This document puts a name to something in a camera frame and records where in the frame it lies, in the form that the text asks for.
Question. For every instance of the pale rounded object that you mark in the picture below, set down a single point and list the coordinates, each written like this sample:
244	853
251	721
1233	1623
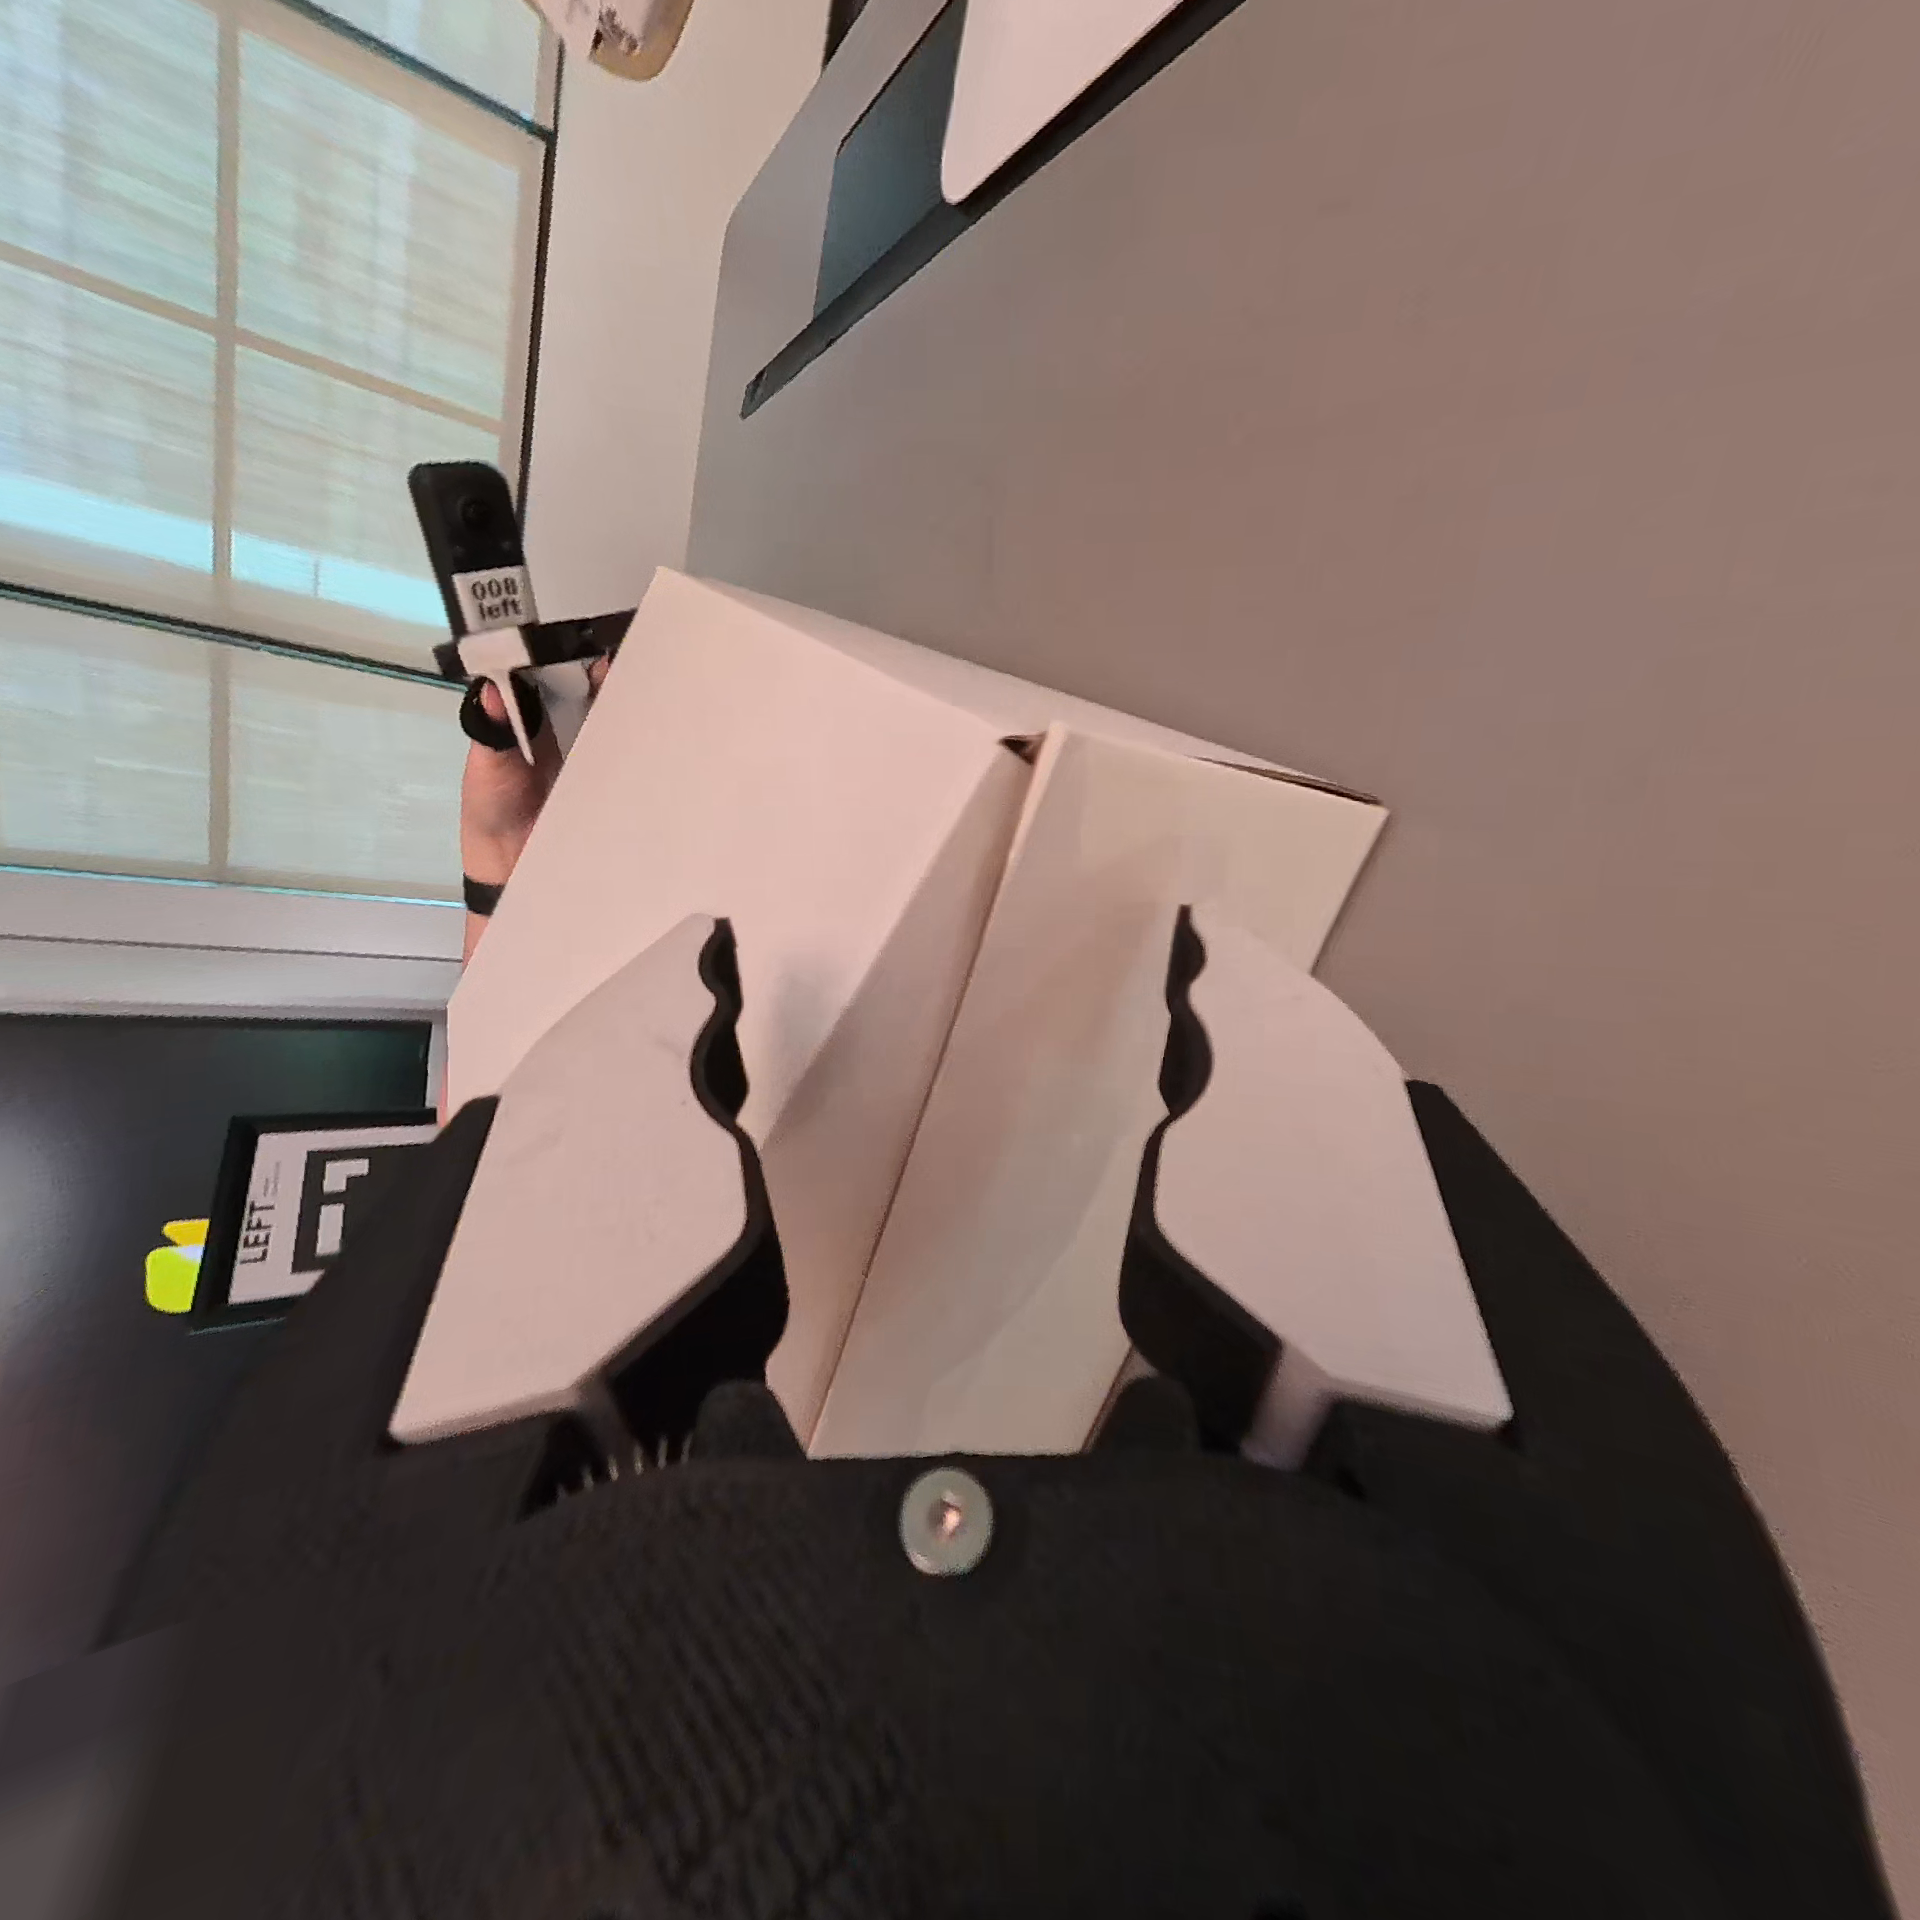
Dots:
630	36

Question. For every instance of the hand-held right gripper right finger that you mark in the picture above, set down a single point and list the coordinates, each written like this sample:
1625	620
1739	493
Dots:
1319	1199

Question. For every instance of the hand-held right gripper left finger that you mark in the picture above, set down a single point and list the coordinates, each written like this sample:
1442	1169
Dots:
599	1199

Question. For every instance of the white cardboard box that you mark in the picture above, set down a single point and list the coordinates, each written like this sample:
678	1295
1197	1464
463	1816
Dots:
840	839

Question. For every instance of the dark desk panel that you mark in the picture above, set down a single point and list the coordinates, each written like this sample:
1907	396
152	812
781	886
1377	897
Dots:
887	164

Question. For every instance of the white monitor stand base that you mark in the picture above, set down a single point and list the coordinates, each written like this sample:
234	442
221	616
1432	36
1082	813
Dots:
1037	76

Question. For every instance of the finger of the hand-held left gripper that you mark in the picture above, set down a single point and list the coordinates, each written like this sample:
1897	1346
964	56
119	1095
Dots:
500	650

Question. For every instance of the person's left hand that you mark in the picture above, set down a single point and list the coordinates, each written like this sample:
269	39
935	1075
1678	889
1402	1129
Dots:
504	823

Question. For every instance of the window with blinds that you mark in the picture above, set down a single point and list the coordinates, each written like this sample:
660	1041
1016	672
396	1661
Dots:
226	452

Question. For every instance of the yellow small object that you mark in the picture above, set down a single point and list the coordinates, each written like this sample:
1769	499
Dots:
174	1267

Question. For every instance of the black printed tag board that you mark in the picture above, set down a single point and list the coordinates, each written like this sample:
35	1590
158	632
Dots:
269	1229

